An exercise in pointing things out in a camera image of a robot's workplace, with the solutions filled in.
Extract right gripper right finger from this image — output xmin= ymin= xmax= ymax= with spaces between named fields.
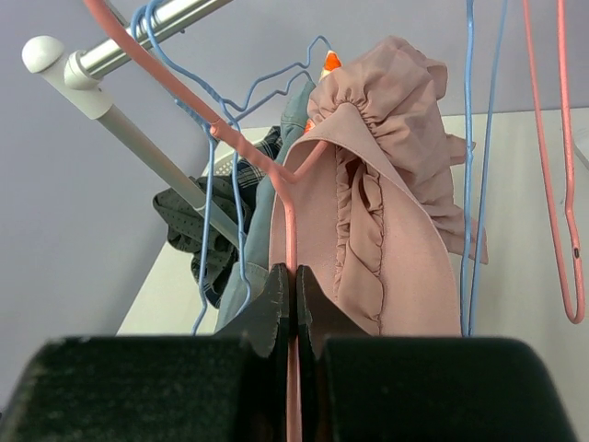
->
xmin=296 ymin=265 xmax=368 ymax=359

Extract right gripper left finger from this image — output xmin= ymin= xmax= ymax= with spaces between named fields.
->
xmin=214 ymin=263 xmax=290 ymax=357

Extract dark grey dotted skirt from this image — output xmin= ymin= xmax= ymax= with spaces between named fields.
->
xmin=152 ymin=174 xmax=254 ymax=309

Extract pink pleated skirt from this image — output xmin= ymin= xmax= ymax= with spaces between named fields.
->
xmin=284 ymin=36 xmax=488 ymax=336

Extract pink wire hanger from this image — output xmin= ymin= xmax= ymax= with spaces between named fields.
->
xmin=85 ymin=1 xmax=327 ymax=441
xmin=522 ymin=0 xmax=589 ymax=326

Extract navy plaid skirt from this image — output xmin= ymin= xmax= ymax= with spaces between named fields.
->
xmin=229 ymin=126 xmax=284 ymax=194

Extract light blue denim skirt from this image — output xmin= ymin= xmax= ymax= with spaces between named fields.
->
xmin=215 ymin=81 xmax=316 ymax=331

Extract orange floral skirt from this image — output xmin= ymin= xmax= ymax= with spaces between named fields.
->
xmin=304 ymin=50 xmax=341 ymax=134

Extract white perforated plastic basket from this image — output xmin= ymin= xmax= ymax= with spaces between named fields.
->
xmin=202 ymin=155 xmax=234 ymax=177

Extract white and silver clothes rack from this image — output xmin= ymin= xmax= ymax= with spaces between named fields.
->
xmin=1 ymin=1 xmax=244 ymax=256

